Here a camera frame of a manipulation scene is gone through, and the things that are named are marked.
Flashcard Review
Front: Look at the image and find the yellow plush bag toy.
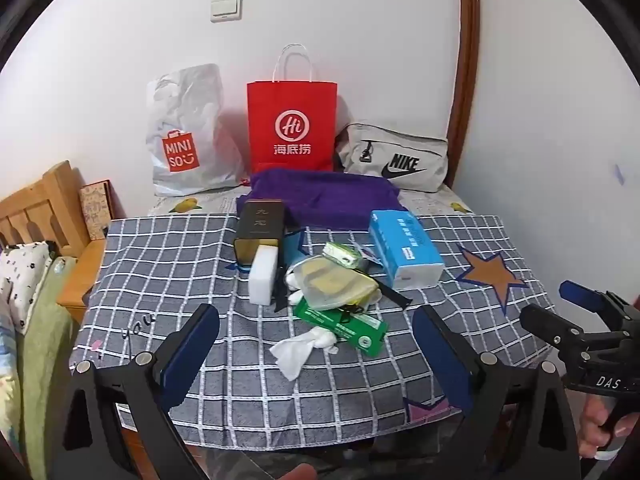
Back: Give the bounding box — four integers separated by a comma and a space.
290, 255, 382, 317

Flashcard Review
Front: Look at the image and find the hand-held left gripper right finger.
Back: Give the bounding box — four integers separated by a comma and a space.
412, 304, 583, 480

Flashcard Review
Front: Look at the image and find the white tissue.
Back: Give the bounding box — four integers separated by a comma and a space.
270, 326, 342, 382

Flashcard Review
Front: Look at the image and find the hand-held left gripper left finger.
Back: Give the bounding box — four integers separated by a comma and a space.
50, 302, 221, 480

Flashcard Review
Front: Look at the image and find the red paper bag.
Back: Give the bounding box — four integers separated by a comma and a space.
246, 43, 338, 175

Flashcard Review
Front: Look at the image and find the person's right hand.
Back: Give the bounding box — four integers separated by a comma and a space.
580, 394, 640, 459

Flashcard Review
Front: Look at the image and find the wooden door frame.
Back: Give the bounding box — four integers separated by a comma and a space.
446, 0, 481, 188

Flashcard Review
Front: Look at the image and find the white plastic shopping bag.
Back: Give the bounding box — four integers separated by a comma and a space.
146, 63, 246, 198

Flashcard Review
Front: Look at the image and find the purple towel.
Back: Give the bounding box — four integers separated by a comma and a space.
236, 169, 408, 231

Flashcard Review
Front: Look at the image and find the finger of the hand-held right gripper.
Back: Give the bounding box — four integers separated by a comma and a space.
520, 304, 587, 347
559, 280, 632, 322

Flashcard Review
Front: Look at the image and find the green wet wipe packet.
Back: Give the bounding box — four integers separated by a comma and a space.
292, 294, 389, 358

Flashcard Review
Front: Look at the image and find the patterned brown box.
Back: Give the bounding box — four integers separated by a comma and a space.
79, 180, 123, 241

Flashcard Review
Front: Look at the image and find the printed sticker card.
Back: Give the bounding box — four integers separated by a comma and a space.
350, 240, 385, 267

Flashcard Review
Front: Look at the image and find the grey checkered blanket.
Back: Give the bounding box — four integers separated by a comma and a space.
67, 214, 556, 451

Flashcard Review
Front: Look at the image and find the white sponge block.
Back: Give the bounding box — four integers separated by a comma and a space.
248, 246, 281, 306

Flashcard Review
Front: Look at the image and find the blue tissue pack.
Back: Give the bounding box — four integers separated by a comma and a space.
368, 210, 446, 291

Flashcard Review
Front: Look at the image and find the small clear green packet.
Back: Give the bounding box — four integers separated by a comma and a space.
322, 241, 363, 268

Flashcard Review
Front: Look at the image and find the white light switch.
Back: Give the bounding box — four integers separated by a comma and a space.
210, 0, 243, 23

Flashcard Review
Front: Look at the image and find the grey zip pouch bag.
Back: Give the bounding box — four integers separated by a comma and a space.
334, 121, 449, 193

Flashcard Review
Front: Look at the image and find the floral white pillow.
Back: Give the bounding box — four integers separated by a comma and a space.
0, 241, 53, 333

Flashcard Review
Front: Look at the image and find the wooden bed headboard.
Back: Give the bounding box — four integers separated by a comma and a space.
0, 161, 91, 261

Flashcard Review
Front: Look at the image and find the light patterned bedding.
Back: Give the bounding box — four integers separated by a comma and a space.
0, 310, 23, 441

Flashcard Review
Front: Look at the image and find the dark tin box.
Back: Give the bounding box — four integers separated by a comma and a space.
234, 199, 287, 267

